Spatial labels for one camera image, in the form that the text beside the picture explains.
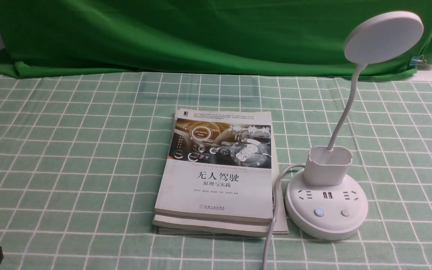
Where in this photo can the blue binder clip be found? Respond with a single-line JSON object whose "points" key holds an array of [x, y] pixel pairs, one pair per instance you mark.
{"points": [[417, 61]]}

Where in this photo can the green backdrop cloth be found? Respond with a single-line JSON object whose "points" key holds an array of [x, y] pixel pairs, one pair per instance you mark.
{"points": [[301, 38]]}

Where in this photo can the top book self-driving cover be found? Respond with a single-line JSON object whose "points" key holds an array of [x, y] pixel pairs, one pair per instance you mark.
{"points": [[216, 168]]}

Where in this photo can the white desk lamp socket base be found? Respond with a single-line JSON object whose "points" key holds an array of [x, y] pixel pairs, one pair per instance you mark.
{"points": [[322, 199]]}

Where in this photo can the green checked tablecloth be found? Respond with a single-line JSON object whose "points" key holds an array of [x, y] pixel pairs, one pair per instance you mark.
{"points": [[81, 159]]}

